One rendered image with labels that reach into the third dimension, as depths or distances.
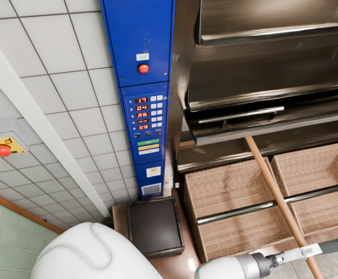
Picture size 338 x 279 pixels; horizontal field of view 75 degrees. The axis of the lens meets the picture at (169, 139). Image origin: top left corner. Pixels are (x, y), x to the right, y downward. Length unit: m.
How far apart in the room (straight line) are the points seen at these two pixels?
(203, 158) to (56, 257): 1.02
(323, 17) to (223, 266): 0.81
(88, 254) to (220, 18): 0.58
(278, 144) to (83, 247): 1.29
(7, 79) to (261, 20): 0.67
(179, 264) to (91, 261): 1.20
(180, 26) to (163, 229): 0.99
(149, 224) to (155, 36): 0.97
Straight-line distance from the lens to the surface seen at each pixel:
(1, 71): 0.69
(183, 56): 0.68
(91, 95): 0.73
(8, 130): 0.80
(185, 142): 1.06
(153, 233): 1.28
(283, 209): 1.02
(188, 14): 0.62
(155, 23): 0.57
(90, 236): 0.34
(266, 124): 0.88
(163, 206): 1.31
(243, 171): 1.53
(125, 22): 0.56
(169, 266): 1.48
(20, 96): 0.73
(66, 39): 0.62
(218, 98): 0.84
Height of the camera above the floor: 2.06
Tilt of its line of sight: 57 degrees down
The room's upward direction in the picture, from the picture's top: 4 degrees clockwise
